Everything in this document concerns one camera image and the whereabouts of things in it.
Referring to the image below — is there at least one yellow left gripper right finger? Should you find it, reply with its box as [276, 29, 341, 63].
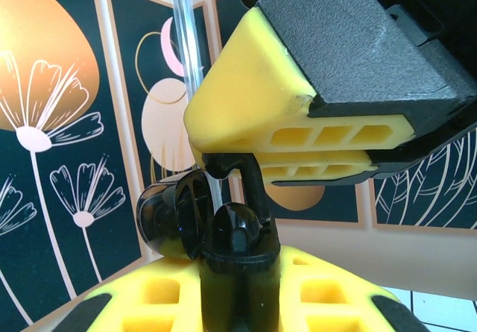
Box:
[277, 247, 429, 332]

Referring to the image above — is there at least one clear vertical tube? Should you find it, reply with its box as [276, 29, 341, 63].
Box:
[168, 0, 224, 208]

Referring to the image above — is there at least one black wireless earbud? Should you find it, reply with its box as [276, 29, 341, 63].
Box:
[203, 152, 273, 228]
[211, 203, 264, 260]

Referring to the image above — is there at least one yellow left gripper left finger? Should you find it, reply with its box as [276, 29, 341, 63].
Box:
[55, 257, 204, 332]

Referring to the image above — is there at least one black earbud charging case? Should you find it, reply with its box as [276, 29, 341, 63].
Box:
[136, 170, 283, 332]

